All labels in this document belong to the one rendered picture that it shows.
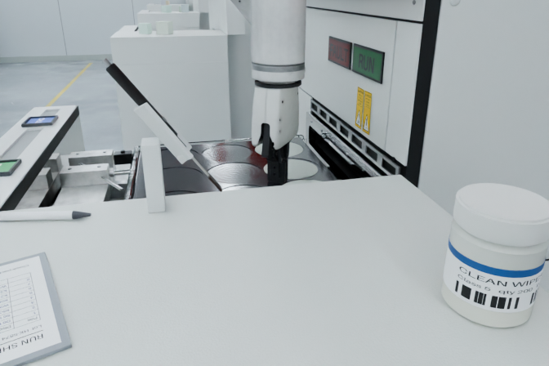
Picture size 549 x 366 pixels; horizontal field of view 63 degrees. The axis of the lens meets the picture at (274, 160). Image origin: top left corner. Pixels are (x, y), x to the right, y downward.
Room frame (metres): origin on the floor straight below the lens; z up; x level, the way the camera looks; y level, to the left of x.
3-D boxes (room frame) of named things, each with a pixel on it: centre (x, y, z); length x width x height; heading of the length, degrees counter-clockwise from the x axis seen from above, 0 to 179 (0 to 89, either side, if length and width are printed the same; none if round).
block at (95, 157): (0.84, 0.36, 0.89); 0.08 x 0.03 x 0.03; 103
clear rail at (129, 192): (0.72, 0.25, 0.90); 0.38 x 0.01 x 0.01; 13
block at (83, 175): (0.76, 0.34, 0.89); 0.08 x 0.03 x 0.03; 103
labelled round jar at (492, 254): (0.31, -0.18, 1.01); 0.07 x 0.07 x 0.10
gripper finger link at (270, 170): (0.70, 0.00, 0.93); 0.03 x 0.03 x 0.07; 67
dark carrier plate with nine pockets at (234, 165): (0.76, 0.07, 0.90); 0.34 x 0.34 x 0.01; 13
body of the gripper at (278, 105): (0.72, -0.01, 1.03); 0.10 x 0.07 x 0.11; 157
